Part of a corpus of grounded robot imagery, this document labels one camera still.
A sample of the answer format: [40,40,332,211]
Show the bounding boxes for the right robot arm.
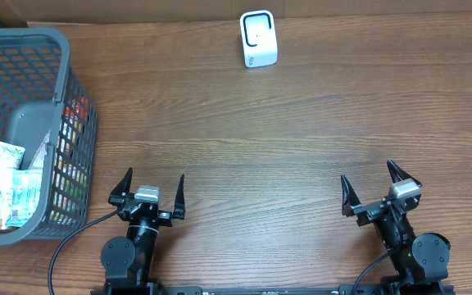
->
[341,160,451,294]

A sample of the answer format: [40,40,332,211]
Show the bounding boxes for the green yellow snack packet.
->
[50,161,89,226]

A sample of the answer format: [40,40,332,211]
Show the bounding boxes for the teal wipes packet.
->
[5,170,43,227]

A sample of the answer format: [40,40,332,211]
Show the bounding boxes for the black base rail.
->
[89,284,456,295]

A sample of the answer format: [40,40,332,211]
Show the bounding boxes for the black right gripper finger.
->
[387,159,421,187]
[341,175,361,216]

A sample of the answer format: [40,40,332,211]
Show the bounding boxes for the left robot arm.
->
[100,169,186,294]

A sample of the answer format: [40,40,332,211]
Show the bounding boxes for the white shampoo tube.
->
[0,141,25,231]

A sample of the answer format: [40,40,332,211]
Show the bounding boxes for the white barcode scanner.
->
[239,10,279,68]

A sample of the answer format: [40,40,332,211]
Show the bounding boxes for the orange spaghetti package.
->
[27,95,96,181]

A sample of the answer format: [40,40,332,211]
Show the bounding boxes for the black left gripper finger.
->
[173,175,186,220]
[109,167,133,197]

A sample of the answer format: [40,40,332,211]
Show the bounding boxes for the grey plastic shopping basket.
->
[0,28,98,246]

